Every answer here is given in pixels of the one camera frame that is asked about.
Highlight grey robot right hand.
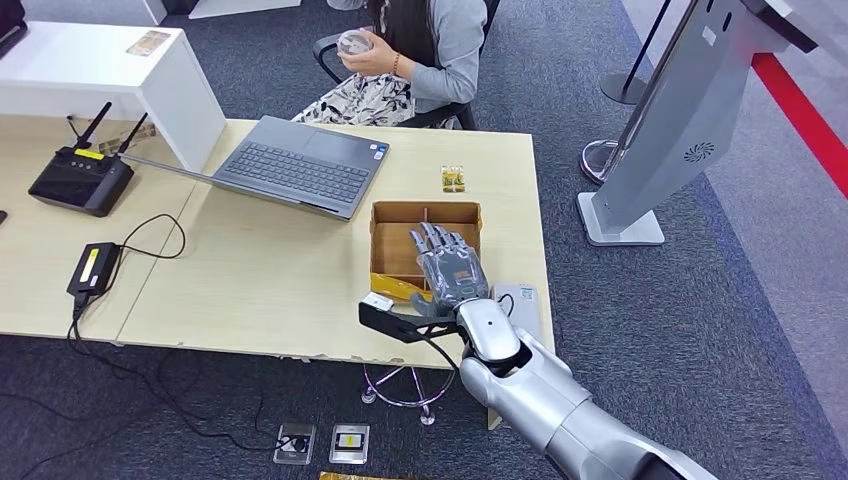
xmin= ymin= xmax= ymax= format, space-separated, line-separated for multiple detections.
xmin=408 ymin=222 xmax=492 ymax=318

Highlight person's left hand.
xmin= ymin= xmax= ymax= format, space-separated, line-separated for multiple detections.
xmin=337 ymin=44 xmax=399 ymax=78

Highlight clear lidded drink cup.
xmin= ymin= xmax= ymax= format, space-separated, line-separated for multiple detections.
xmin=335 ymin=29 xmax=374 ymax=58

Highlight wooden divided box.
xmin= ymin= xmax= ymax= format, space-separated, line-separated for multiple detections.
xmin=368 ymin=201 xmax=484 ymax=305

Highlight grey card reader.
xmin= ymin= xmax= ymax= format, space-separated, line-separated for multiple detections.
xmin=490 ymin=282 xmax=542 ymax=342

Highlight person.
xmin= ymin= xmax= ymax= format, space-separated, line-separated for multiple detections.
xmin=291 ymin=0 xmax=490 ymax=130

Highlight beige card on cabinet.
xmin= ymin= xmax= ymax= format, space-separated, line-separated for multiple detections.
xmin=125 ymin=29 xmax=172 ymax=58

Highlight grey open laptop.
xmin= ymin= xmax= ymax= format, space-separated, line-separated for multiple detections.
xmin=121 ymin=115 xmax=391 ymax=222

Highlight white flat board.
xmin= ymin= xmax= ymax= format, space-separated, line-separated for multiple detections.
xmin=188 ymin=0 xmax=303 ymax=21

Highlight chrome stool base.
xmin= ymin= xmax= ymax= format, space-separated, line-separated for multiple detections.
xmin=360 ymin=365 xmax=458 ymax=427

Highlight chrome stanchion base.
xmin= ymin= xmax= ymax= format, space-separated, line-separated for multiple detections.
xmin=580 ymin=139 xmax=629 ymax=187

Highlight floor socket with yellow label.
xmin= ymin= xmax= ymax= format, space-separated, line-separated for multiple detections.
xmin=329 ymin=423 xmax=371 ymax=466

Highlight floor socket with plug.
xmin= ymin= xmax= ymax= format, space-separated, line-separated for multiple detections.
xmin=272 ymin=423 xmax=318 ymax=467

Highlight cards beneath cabinet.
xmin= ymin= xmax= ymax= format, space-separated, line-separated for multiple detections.
xmin=97 ymin=123 xmax=158 ymax=156

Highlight white low cabinet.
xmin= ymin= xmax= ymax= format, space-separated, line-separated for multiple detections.
xmin=19 ymin=0 xmax=168 ymax=28

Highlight silver kiosk stand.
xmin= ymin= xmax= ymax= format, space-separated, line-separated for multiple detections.
xmin=576 ymin=0 xmax=848 ymax=248

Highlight white desk cabinet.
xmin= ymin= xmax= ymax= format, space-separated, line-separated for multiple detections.
xmin=0 ymin=21 xmax=227 ymax=174

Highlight black router with antennas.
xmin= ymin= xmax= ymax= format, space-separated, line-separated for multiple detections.
xmin=28 ymin=101 xmax=150 ymax=219

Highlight black power adapter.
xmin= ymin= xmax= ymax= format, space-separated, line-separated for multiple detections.
xmin=66 ymin=242 xmax=122 ymax=297

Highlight light wood side desk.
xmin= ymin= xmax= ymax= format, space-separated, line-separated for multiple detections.
xmin=0 ymin=113 xmax=200 ymax=344

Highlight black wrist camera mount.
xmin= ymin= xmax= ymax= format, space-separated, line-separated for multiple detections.
xmin=358 ymin=292 xmax=465 ymax=344

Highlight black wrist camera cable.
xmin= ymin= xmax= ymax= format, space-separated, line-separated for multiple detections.
xmin=417 ymin=293 xmax=517 ymax=372

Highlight black stanchion post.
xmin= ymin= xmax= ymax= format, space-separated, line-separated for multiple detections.
xmin=599 ymin=0 xmax=672 ymax=106

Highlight thin black adapter cable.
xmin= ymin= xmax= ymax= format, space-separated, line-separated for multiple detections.
xmin=115 ymin=213 xmax=187 ymax=260

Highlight black mains cable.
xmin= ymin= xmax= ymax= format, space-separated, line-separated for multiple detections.
xmin=0 ymin=293 xmax=309 ymax=480

